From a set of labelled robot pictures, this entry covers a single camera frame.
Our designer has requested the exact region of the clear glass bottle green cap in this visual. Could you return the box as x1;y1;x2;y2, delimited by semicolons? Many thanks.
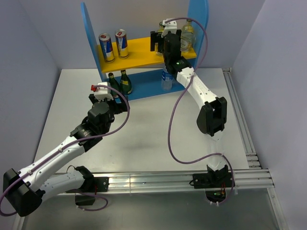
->
155;21;166;58

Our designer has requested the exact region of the red bull can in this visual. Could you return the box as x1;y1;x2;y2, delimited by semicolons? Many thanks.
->
99;33;115;63
115;29;129;58

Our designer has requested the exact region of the plastic water bottle blue cap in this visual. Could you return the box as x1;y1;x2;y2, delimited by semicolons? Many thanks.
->
161;67;173;91

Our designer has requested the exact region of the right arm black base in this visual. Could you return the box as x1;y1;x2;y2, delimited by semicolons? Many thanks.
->
189;172;235;203

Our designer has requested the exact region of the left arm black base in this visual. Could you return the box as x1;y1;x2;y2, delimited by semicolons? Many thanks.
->
68;177;109;211

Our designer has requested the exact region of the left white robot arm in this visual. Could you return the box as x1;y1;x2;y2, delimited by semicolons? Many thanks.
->
0;94;130;217

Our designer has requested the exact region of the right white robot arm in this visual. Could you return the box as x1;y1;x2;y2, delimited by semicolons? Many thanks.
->
150;30;228;187

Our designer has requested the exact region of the blue and yellow shelf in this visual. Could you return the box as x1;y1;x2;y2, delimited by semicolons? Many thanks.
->
80;0;210;100

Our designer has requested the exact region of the green bottle yellow label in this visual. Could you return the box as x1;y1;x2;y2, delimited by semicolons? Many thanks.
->
120;70;132;95

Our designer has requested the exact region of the green bottle red label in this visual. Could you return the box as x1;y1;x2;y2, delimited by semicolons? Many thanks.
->
108;72;120;98

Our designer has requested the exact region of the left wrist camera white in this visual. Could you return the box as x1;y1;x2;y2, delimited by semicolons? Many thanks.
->
91;82;114;101

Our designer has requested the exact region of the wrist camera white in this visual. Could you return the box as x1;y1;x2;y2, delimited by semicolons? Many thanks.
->
91;82;114;101
161;18;177;37

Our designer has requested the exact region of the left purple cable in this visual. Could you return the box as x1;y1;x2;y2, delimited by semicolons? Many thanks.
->
0;83;131;215

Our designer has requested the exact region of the purple cable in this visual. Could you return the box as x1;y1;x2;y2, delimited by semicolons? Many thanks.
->
0;83;131;215
167;17;236;207

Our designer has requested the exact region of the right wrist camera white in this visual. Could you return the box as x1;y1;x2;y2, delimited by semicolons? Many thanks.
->
161;18;177;37

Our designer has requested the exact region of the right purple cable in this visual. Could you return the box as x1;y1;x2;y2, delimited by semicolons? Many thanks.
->
167;17;236;207

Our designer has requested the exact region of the aluminium rail frame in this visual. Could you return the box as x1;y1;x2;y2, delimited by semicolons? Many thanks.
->
12;68;276;230

